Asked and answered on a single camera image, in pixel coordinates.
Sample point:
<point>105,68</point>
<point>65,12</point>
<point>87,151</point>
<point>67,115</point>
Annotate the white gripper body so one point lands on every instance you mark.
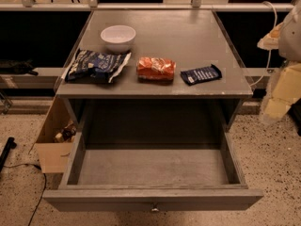
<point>291,38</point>

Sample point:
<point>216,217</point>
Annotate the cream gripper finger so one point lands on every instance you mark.
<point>283,90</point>
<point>270,40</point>

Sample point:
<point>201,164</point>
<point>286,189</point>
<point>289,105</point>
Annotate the crushed red coke can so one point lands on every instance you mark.
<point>155,68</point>

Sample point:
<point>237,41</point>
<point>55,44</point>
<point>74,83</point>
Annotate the open grey top drawer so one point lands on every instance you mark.
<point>204,175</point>

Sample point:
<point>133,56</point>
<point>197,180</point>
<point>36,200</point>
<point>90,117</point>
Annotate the dark blue snack bar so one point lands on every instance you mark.
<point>201,75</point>

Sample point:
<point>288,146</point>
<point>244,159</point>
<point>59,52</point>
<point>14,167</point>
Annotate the white ceramic bowl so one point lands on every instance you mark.
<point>118,38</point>

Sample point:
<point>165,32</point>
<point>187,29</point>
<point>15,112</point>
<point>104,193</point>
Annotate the grey wooden cabinet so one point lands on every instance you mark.
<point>193,38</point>

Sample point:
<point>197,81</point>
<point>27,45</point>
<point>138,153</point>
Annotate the blue chip bag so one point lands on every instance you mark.
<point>100,66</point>

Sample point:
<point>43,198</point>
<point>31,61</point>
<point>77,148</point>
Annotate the cardboard box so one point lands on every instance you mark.
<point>55,139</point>

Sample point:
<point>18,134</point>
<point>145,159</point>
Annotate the black object on shelf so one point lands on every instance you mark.
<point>17,67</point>

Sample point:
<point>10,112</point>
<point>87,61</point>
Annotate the black bar on floor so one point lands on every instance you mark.
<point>10,144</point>

